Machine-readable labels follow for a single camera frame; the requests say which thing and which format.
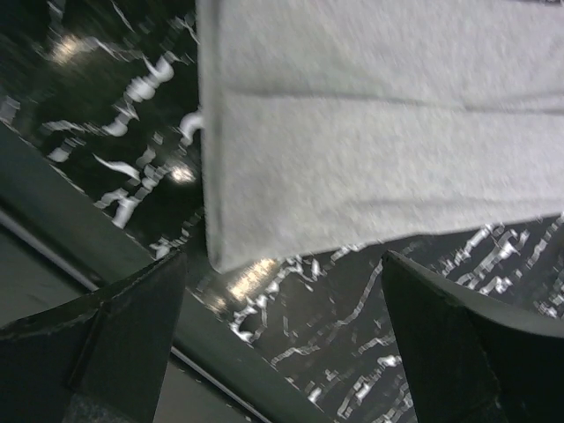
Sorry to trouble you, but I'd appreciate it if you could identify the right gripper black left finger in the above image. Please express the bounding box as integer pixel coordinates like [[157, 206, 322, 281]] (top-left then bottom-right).
[[1, 251, 186, 422]]

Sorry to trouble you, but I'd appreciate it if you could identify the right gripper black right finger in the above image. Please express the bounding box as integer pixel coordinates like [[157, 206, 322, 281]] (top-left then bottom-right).
[[382, 251, 563, 423]]

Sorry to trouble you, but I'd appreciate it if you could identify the grey t-shirt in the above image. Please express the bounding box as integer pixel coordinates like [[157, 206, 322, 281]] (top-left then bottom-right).
[[197, 1, 563, 271]]

